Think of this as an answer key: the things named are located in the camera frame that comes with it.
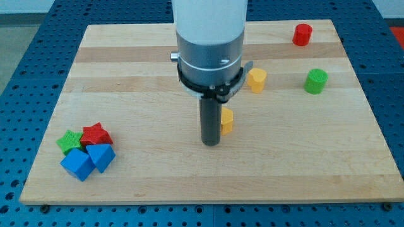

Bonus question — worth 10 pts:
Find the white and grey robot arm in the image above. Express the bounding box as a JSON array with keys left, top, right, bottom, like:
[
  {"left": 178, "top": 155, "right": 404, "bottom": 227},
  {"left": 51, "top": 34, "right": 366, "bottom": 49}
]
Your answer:
[{"left": 172, "top": 0, "right": 248, "bottom": 86}]

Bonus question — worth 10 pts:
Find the yellow hexagon block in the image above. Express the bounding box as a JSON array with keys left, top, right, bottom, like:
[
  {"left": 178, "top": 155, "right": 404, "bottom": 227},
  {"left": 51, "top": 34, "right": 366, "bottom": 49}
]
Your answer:
[{"left": 221, "top": 107, "right": 234, "bottom": 136}]

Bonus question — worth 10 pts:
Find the dark grey cylindrical pointer tool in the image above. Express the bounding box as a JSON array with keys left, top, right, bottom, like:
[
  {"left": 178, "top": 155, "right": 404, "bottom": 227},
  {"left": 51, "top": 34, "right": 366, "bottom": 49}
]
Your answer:
[{"left": 199, "top": 98, "right": 222, "bottom": 146}]

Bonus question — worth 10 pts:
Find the light wooden board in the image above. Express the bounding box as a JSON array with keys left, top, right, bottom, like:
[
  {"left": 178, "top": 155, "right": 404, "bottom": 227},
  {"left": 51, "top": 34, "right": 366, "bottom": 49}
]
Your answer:
[{"left": 20, "top": 20, "right": 403, "bottom": 205}]

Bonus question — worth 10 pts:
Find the blue triangle block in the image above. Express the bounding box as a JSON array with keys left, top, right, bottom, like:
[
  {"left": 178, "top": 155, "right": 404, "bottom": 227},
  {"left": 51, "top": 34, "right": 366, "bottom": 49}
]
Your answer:
[{"left": 86, "top": 144, "right": 116, "bottom": 173}]

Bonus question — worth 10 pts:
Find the red star block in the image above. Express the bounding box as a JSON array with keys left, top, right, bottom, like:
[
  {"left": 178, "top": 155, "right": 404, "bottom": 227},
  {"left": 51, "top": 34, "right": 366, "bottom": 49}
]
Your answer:
[{"left": 80, "top": 122, "right": 114, "bottom": 146}]

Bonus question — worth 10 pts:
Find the green cylinder block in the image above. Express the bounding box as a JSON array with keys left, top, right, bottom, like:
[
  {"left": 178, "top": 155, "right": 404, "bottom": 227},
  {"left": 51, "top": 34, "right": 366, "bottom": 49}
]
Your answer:
[{"left": 304, "top": 69, "right": 328, "bottom": 95}]

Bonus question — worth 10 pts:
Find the red cylinder block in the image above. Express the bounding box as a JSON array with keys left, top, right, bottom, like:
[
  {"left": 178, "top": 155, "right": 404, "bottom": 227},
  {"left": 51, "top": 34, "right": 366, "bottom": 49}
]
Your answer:
[{"left": 292, "top": 23, "right": 313, "bottom": 47}]

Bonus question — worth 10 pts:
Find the green star block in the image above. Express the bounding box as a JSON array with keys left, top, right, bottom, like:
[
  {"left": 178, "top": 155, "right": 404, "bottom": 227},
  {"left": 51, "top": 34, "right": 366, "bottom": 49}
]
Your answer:
[{"left": 56, "top": 130, "right": 83, "bottom": 156}]

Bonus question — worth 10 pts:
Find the blue cube block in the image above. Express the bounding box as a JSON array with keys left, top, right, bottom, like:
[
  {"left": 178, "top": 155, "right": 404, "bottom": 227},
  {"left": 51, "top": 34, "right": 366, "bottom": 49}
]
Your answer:
[{"left": 60, "top": 148, "right": 95, "bottom": 182}]

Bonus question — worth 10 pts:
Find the black clamp ring with lever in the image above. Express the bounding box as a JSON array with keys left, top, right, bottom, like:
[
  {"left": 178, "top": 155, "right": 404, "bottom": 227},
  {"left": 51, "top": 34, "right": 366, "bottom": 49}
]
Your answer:
[{"left": 176, "top": 61, "right": 254, "bottom": 104}]

